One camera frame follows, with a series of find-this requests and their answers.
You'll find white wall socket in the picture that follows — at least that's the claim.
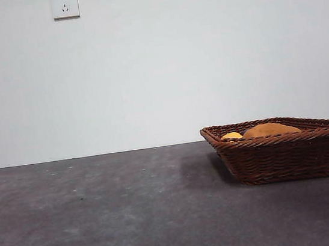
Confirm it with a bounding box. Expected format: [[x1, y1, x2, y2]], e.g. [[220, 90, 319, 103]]
[[51, 0, 81, 22]]

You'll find yellow corn cob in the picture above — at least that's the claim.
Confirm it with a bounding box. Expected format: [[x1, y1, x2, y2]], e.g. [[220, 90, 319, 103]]
[[220, 131, 244, 141]]

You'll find brown potato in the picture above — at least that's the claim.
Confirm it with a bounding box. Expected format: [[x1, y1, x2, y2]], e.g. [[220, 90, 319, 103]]
[[240, 118, 303, 141]]

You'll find brown woven wicker basket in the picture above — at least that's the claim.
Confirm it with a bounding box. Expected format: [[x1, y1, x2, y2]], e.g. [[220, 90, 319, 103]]
[[198, 109, 329, 193]]

